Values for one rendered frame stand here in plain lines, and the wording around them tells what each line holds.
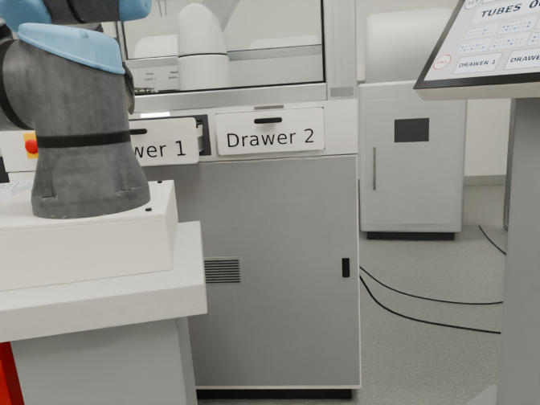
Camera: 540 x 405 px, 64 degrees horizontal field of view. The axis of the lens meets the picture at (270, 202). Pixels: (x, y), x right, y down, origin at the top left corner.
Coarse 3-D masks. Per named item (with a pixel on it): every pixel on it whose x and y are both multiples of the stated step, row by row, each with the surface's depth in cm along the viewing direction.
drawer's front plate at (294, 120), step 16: (240, 112) 116; (256, 112) 116; (272, 112) 116; (288, 112) 115; (304, 112) 115; (320, 112) 115; (224, 128) 118; (240, 128) 117; (256, 128) 117; (272, 128) 117; (288, 128) 116; (304, 128) 116; (320, 128) 116; (224, 144) 119; (240, 144) 118; (272, 144) 118; (288, 144) 117; (304, 144) 117; (320, 144) 117
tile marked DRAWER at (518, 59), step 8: (528, 48) 83; (536, 48) 82; (512, 56) 85; (520, 56) 83; (528, 56) 82; (536, 56) 81; (512, 64) 84; (520, 64) 82; (528, 64) 81; (536, 64) 80
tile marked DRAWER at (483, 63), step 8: (464, 56) 93; (472, 56) 92; (480, 56) 90; (488, 56) 89; (496, 56) 87; (456, 64) 94; (464, 64) 92; (472, 64) 91; (480, 64) 89; (488, 64) 88; (496, 64) 86; (456, 72) 93; (464, 72) 91; (472, 72) 90
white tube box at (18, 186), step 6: (24, 180) 113; (30, 180) 114; (0, 186) 106; (6, 186) 106; (12, 186) 105; (18, 186) 103; (24, 186) 104; (30, 186) 105; (0, 192) 103; (6, 192) 102; (12, 192) 101; (18, 192) 103; (0, 198) 103; (6, 198) 102
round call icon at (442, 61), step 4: (440, 56) 99; (444, 56) 98; (448, 56) 97; (452, 56) 96; (436, 60) 99; (440, 60) 98; (444, 60) 97; (448, 60) 96; (432, 64) 99; (436, 64) 98; (440, 64) 97; (444, 64) 97; (448, 64) 96; (432, 68) 99; (436, 68) 98; (440, 68) 97; (444, 68) 96
